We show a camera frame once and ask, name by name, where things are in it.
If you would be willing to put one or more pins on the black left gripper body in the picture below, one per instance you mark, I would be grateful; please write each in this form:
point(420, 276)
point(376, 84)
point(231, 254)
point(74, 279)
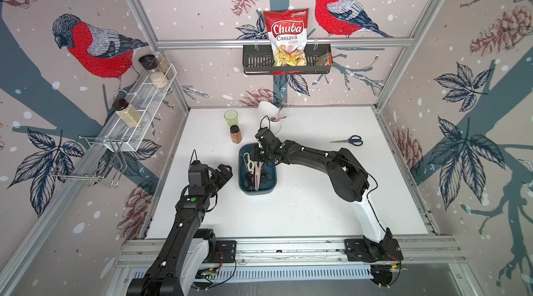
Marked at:
point(216, 181)

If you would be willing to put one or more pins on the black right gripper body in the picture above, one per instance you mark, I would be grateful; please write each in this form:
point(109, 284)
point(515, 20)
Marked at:
point(259, 155)

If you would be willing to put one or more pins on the pink handled scissors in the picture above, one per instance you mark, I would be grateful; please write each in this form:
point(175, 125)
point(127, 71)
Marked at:
point(258, 168)

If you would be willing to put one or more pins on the teal storage box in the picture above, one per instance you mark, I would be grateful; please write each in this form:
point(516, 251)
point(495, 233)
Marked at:
point(269, 166)

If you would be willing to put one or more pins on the cream handled scissors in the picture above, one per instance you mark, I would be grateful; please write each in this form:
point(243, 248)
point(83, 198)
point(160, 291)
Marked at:
point(249, 163)

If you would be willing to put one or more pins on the blue handled scissors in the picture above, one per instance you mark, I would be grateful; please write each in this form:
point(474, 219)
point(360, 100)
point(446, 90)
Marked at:
point(354, 140)

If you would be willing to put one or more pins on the black scissors with steel blades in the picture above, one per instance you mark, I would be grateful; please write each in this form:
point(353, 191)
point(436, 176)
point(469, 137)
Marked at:
point(266, 178)

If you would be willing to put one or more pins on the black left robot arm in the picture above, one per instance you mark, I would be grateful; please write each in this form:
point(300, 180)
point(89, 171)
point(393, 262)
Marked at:
point(176, 265)

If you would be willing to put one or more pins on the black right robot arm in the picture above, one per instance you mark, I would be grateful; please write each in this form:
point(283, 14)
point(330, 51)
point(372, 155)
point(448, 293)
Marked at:
point(349, 181)

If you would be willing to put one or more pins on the fork in holder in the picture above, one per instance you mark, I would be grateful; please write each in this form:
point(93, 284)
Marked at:
point(277, 116)

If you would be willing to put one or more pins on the orange spice jar black lid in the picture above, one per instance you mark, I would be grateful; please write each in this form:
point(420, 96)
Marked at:
point(235, 134)

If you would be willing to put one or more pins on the white utensil holder cup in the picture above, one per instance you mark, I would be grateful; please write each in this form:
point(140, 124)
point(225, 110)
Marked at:
point(266, 110)

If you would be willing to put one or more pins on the green glass cup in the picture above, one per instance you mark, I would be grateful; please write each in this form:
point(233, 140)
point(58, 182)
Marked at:
point(231, 117)

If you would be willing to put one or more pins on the pale spice jar lying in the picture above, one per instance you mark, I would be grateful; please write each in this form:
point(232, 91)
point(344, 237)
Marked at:
point(127, 113)

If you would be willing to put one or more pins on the red Chuba chips bag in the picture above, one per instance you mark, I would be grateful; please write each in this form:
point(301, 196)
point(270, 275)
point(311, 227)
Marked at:
point(287, 33)

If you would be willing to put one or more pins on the glass jar behind on shelf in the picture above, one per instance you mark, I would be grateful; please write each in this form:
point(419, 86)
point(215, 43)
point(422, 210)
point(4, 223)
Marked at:
point(163, 64)

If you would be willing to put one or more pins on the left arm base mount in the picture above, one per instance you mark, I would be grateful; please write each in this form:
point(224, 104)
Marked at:
point(219, 251)

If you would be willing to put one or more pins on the black wall basket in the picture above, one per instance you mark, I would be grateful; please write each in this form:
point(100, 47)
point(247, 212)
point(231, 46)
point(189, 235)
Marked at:
point(262, 60)

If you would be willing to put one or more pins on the white wire wall shelf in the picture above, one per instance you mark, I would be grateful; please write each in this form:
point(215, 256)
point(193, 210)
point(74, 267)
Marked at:
point(146, 97)

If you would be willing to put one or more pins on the metal wire rack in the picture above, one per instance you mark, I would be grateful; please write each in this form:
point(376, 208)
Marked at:
point(91, 160)

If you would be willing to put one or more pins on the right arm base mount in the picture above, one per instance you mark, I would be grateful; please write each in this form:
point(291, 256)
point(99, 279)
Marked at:
point(365, 250)

